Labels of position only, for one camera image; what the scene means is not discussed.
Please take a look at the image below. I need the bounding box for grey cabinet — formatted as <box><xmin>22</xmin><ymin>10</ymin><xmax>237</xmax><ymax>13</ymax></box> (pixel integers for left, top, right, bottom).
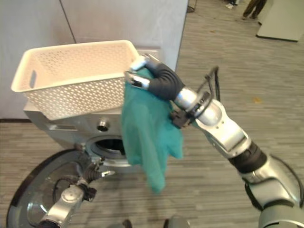
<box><xmin>256</xmin><ymin>0</ymin><xmax>304</xmax><ymax>42</ymax></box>

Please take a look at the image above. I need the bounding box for silver front-load washing machine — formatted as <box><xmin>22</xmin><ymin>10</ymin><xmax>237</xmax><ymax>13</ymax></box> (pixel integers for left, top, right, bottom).
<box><xmin>23</xmin><ymin>46</ymin><xmax>164</xmax><ymax>168</ymax></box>

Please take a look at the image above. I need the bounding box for white perforated laundry basket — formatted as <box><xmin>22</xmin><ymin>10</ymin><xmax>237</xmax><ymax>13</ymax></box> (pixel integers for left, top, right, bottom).
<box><xmin>10</xmin><ymin>39</ymin><xmax>141</xmax><ymax>121</ymax></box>

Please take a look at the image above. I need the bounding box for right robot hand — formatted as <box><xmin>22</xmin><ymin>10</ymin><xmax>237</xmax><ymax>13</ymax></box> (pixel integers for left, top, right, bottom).
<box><xmin>125</xmin><ymin>53</ymin><xmax>186</xmax><ymax>101</ymax></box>

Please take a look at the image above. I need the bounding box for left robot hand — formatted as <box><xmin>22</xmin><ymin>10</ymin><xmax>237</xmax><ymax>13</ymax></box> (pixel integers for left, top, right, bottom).
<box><xmin>82</xmin><ymin>157</ymin><xmax>115</xmax><ymax>184</ymax></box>

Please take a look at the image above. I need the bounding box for grey partition panel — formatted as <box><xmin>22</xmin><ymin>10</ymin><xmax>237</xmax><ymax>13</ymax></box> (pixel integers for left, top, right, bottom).
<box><xmin>0</xmin><ymin>0</ymin><xmax>190</xmax><ymax>119</ymax></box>

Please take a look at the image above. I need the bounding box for person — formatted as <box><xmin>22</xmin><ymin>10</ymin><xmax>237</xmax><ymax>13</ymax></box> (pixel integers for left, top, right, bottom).
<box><xmin>241</xmin><ymin>0</ymin><xmax>266</xmax><ymax>20</ymax></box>

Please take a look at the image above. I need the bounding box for teal green cloth garment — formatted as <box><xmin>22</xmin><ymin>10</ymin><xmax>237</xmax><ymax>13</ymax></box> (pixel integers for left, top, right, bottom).
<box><xmin>121</xmin><ymin>67</ymin><xmax>184</xmax><ymax>193</ymax></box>

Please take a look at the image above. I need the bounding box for round glass washer door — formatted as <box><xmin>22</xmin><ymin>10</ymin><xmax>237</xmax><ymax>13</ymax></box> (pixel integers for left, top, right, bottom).
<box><xmin>6</xmin><ymin>149</ymin><xmax>95</xmax><ymax>228</ymax></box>

